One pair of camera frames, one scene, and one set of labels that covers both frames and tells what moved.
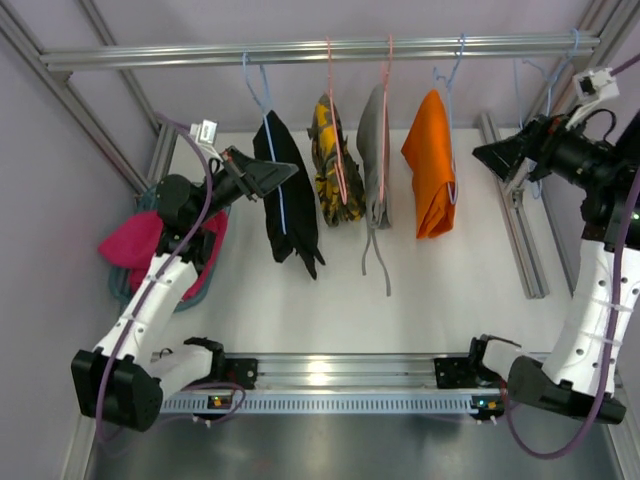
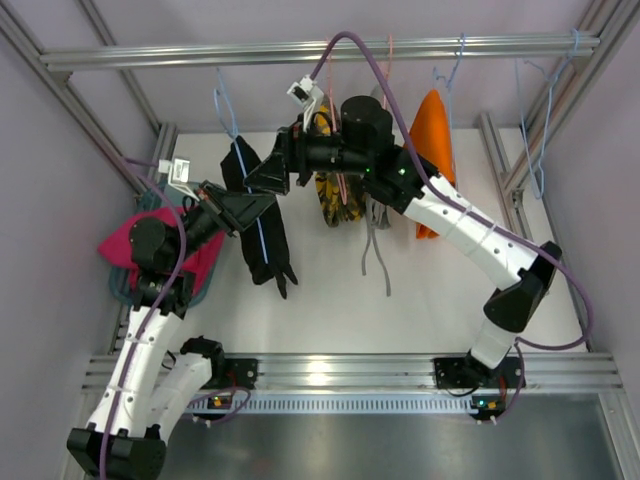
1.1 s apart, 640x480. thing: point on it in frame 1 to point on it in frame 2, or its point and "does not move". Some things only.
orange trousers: x=428 y=149 does not move
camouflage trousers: x=339 y=184 does not move
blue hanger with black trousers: x=276 y=139 to x=239 y=160
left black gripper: x=241 y=176 to x=215 y=209
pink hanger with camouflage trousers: x=344 y=195 does not move
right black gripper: x=535 y=148 to x=291 y=156
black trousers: x=291 y=208 to x=262 y=240
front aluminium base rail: x=349 y=373 does not move
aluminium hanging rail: x=319 y=52 does not move
